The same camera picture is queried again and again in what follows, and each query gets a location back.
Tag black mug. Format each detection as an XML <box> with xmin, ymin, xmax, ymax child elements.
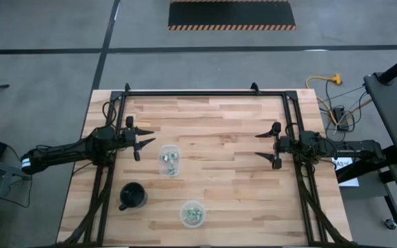
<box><xmin>118</xmin><ymin>181</ymin><xmax>148</xmax><ymax>211</ymax></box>

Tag black metal table frame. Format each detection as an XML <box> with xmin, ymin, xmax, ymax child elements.
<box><xmin>56</xmin><ymin>82</ymin><xmax>354</xmax><ymax>248</ymax></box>

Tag rectangular clear plastic container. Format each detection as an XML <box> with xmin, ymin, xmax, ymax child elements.
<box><xmin>158</xmin><ymin>144</ymin><xmax>182</xmax><ymax>178</ymax></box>

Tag black side table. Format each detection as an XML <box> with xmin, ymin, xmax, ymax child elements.
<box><xmin>363</xmin><ymin>70</ymin><xmax>397</xmax><ymax>168</ymax></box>

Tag black power strip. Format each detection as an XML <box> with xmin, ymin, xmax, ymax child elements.
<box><xmin>332</xmin><ymin>105</ymin><xmax>350</xmax><ymax>132</ymax></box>

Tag yellow extension cord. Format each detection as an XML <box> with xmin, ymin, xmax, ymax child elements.
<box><xmin>305</xmin><ymin>72</ymin><xmax>343</xmax><ymax>125</ymax></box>

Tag grey equipment stand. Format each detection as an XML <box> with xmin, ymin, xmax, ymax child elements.
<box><xmin>0</xmin><ymin>155</ymin><xmax>34</xmax><ymax>248</ymax></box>

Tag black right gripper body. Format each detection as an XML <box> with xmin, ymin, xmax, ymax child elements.
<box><xmin>271</xmin><ymin>121</ymin><xmax>298</xmax><ymax>170</ymax></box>

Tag black hazard-striped floor mat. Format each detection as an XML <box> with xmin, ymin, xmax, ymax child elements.
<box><xmin>167</xmin><ymin>0</ymin><xmax>296</xmax><ymax>31</ymax></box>

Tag white paper sheet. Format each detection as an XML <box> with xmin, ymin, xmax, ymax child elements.
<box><xmin>332</xmin><ymin>156</ymin><xmax>360</xmax><ymax>187</ymax></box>

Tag black side table base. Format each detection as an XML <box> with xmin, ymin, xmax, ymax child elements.
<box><xmin>336</xmin><ymin>146</ymin><xmax>397</xmax><ymax>227</ymax></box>

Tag round clear plastic container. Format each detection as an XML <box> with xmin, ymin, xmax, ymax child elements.
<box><xmin>179</xmin><ymin>200</ymin><xmax>207</xmax><ymax>229</ymax></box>

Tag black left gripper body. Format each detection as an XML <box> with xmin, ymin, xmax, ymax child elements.
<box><xmin>121</xmin><ymin>116</ymin><xmax>142</xmax><ymax>162</ymax></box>

